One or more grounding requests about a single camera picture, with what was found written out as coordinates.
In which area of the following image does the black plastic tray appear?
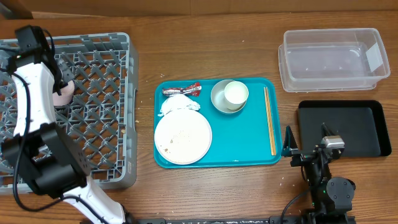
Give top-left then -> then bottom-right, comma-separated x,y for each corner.
297,100 -> 392,157

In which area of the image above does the red silver snack wrapper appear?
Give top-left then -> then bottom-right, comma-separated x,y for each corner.
162,82 -> 201,96

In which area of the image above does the large white dinner plate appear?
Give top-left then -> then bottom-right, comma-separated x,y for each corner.
154,109 -> 213,165

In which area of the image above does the clear plastic storage bin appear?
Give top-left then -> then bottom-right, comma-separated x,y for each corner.
278,28 -> 391,93

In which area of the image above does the crumpled white napkin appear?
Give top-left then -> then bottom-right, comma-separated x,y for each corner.
158,94 -> 200,117

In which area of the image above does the white cup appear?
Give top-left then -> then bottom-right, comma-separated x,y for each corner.
224,81 -> 249,111

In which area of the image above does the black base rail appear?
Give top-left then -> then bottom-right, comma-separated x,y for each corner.
80,216 -> 357,224

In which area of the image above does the grey green bowl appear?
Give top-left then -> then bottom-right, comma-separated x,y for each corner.
211,80 -> 246,114

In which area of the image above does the grey plastic dish rack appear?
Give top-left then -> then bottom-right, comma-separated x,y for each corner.
1,32 -> 139,189

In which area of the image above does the teal serving tray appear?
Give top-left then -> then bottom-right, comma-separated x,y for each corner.
154,78 -> 282,168

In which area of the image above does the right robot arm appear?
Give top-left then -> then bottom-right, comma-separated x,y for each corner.
279,123 -> 356,224

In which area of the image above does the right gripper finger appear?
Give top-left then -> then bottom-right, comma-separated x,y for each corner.
321,123 -> 335,138
284,126 -> 298,150

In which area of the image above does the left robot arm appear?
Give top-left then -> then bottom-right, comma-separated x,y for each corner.
1,44 -> 134,223

